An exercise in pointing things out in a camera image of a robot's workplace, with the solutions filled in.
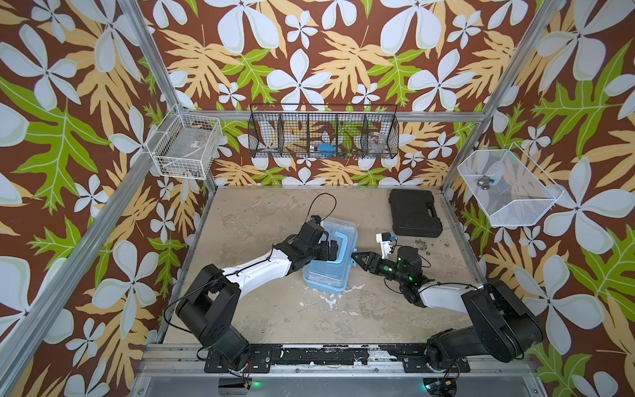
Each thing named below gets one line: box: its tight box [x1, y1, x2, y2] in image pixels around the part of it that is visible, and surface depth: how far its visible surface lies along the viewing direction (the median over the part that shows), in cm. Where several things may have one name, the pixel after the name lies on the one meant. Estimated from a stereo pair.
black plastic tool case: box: [388, 188, 444, 238], surface depth 109 cm
